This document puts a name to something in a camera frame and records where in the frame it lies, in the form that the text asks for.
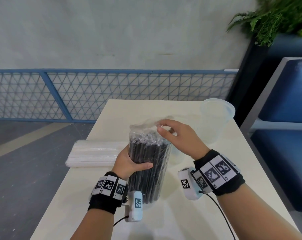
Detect person's right hand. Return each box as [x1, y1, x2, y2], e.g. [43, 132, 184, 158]
[156, 119, 210, 160]

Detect black camera cable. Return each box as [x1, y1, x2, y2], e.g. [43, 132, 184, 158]
[113, 215, 129, 227]
[205, 193, 238, 240]

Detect blue mesh fence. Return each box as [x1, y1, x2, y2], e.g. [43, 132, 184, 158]
[0, 68, 239, 124]

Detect person's left hand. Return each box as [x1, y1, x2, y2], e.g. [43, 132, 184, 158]
[111, 143, 154, 180]

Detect black wristband with markers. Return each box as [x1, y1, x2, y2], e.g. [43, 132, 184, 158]
[88, 171, 129, 215]
[192, 149, 246, 197]

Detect black left wristband with markers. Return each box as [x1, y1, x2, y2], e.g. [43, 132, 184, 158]
[88, 171, 129, 215]

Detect dark planter box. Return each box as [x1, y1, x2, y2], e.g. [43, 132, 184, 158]
[226, 32, 302, 128]

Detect clear bag of black straws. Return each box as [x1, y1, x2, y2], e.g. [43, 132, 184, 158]
[127, 115, 174, 210]

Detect black left camera cable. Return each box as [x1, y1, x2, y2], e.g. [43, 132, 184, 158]
[113, 215, 129, 227]

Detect black right wristband with markers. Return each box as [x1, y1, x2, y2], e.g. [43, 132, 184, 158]
[192, 149, 246, 197]

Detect blue bench back cushion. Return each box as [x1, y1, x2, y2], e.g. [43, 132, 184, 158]
[258, 59, 302, 123]

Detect green fern plant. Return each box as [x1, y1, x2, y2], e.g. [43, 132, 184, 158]
[226, 0, 302, 47]

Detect black right camera cable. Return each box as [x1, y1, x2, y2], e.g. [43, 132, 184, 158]
[205, 193, 238, 240]

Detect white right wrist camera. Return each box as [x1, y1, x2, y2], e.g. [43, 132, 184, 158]
[178, 167, 206, 201]

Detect person's right forearm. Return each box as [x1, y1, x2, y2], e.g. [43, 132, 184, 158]
[217, 183, 302, 240]

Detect pack of black straws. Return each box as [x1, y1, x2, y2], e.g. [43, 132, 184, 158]
[127, 131, 172, 205]

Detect person's left forearm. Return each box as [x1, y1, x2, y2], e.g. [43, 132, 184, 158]
[70, 210, 116, 240]

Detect pack of white straws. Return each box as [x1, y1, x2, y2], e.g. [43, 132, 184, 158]
[66, 140, 126, 168]

